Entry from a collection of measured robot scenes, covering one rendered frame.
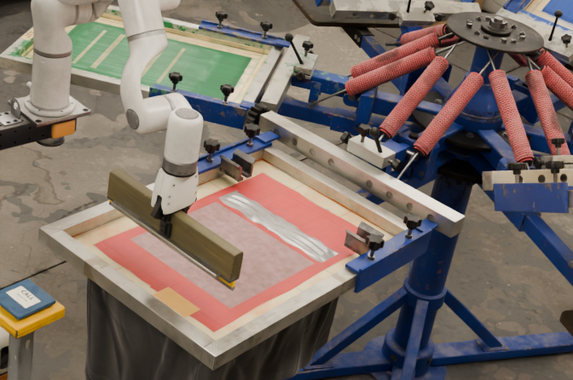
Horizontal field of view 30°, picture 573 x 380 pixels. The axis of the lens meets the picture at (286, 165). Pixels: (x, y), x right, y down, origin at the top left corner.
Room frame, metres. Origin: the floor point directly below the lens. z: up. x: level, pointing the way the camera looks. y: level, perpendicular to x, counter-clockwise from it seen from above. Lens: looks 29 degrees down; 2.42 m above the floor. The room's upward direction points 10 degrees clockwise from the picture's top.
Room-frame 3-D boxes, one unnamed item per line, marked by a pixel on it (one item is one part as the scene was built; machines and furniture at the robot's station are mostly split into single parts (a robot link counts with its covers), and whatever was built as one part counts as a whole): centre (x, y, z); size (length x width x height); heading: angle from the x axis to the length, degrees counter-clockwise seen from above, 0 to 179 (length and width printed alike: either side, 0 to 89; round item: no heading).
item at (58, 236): (2.22, 0.08, 0.97); 0.79 x 0.58 x 0.04; 144
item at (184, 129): (2.05, 0.25, 1.34); 0.15 x 0.10 x 0.11; 45
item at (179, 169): (2.02, 0.22, 1.27); 0.09 x 0.07 x 0.03; 144
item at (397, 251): (2.25, -0.29, 0.98); 0.30 x 0.05 x 0.07; 144
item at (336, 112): (3.14, 0.07, 0.90); 1.24 x 0.06 x 0.06; 84
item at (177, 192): (2.01, 0.23, 1.21); 0.10 x 0.07 x 0.11; 144
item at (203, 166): (2.57, 0.16, 0.98); 0.30 x 0.05 x 0.07; 144
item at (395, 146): (2.67, -0.26, 1.02); 0.17 x 0.06 x 0.05; 144
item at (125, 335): (1.98, 0.25, 0.74); 0.45 x 0.03 x 0.43; 54
